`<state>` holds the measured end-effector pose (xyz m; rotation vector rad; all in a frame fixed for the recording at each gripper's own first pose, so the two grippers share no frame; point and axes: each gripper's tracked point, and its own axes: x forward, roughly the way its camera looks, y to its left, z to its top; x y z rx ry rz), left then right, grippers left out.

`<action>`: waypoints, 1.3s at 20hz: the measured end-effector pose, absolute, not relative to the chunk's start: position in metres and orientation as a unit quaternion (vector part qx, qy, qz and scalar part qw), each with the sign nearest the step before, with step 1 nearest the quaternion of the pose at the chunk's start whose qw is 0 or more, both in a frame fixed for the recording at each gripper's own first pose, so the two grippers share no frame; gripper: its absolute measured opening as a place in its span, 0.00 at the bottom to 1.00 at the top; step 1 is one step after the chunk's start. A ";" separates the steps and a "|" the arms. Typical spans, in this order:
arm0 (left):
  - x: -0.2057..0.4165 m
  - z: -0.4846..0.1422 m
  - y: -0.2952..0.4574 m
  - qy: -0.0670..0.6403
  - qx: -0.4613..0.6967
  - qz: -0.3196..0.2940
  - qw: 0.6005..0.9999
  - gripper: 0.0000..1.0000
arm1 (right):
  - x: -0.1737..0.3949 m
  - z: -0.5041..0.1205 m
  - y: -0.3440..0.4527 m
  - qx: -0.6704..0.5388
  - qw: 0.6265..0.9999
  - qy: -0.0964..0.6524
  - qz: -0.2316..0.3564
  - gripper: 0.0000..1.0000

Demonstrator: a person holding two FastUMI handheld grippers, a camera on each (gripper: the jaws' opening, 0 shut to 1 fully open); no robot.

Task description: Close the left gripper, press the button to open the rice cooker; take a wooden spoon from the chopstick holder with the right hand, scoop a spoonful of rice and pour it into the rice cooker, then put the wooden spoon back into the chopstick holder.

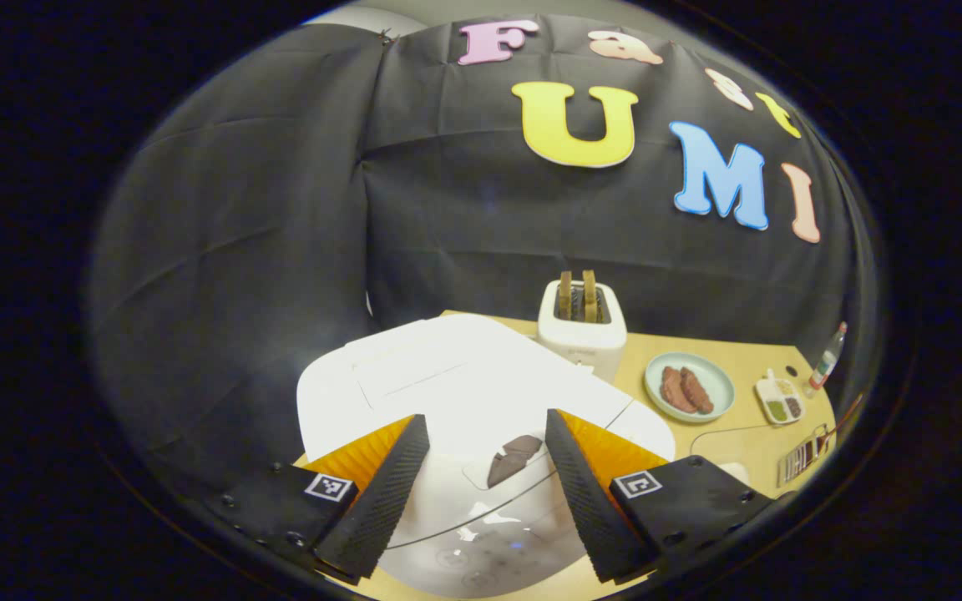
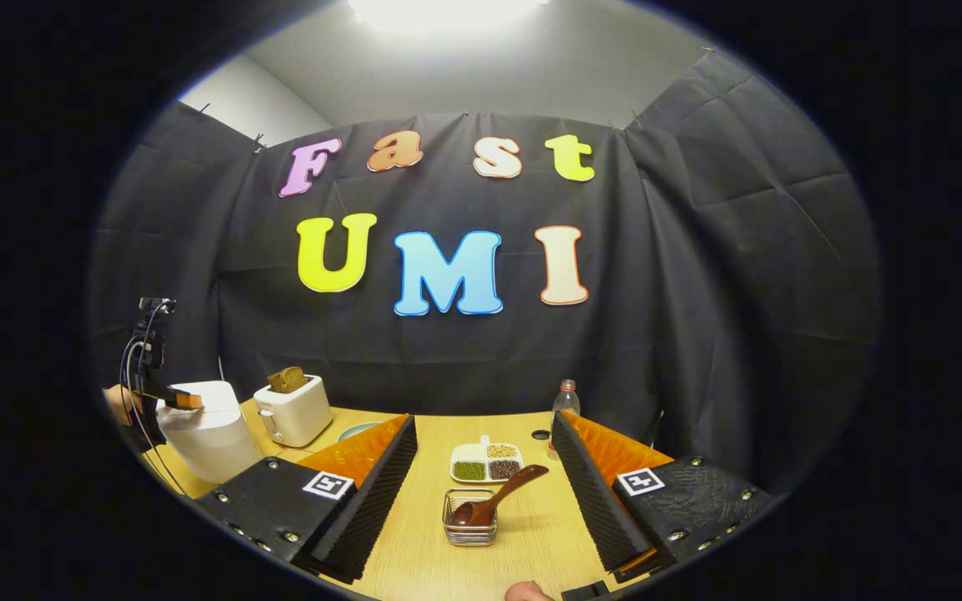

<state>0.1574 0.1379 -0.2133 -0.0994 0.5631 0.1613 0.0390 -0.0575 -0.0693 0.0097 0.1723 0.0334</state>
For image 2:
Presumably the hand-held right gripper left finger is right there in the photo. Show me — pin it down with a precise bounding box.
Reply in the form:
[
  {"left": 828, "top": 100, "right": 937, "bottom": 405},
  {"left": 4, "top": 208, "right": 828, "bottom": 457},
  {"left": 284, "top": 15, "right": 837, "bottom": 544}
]
[{"left": 195, "top": 413, "right": 419, "bottom": 585}]

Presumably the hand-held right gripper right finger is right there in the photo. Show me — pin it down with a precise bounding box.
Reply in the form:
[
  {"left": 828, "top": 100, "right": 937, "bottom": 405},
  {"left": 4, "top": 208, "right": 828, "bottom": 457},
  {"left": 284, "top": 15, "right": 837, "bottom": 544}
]
[{"left": 549, "top": 409, "right": 774, "bottom": 585}]

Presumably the white rice cooker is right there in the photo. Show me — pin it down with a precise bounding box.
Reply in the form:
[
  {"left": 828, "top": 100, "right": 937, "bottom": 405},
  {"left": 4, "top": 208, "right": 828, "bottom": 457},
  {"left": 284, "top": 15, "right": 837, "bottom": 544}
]
[{"left": 155, "top": 381, "right": 263, "bottom": 485}]

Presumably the brown wooden spoon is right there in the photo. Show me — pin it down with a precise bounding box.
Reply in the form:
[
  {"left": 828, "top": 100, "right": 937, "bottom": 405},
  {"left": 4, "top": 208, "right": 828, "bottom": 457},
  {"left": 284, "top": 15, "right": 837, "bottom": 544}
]
[{"left": 448, "top": 464, "right": 549, "bottom": 528}]

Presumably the metal wire chopstick holder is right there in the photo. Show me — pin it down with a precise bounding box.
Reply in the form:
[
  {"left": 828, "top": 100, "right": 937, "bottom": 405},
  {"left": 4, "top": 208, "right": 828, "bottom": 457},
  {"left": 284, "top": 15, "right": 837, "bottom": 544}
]
[{"left": 443, "top": 488, "right": 499, "bottom": 547}]

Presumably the clear plastic water bottle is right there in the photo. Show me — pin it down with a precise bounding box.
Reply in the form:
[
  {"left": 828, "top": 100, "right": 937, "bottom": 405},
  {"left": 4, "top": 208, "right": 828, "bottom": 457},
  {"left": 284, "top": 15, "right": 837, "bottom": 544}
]
[{"left": 548, "top": 379, "right": 581, "bottom": 460}]

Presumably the white divided dish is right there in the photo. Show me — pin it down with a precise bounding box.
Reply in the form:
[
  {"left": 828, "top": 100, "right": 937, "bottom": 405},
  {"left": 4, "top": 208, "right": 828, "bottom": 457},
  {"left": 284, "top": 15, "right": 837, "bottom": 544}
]
[{"left": 449, "top": 435, "right": 524, "bottom": 484}]

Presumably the brown bread slice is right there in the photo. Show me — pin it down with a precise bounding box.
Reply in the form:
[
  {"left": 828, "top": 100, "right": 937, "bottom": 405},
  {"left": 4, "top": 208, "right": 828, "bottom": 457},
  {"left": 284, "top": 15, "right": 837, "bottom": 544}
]
[{"left": 267, "top": 366, "right": 308, "bottom": 395}]

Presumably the white toaster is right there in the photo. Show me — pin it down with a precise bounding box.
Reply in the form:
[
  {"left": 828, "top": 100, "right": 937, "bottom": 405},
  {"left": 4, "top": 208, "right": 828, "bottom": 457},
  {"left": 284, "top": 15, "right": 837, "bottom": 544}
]
[{"left": 253, "top": 374, "right": 334, "bottom": 448}]

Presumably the large ceiling light panel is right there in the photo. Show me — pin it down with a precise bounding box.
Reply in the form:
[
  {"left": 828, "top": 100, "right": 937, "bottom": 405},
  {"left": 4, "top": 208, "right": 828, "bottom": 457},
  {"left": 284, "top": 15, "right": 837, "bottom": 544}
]
[{"left": 347, "top": 0, "right": 549, "bottom": 30}]

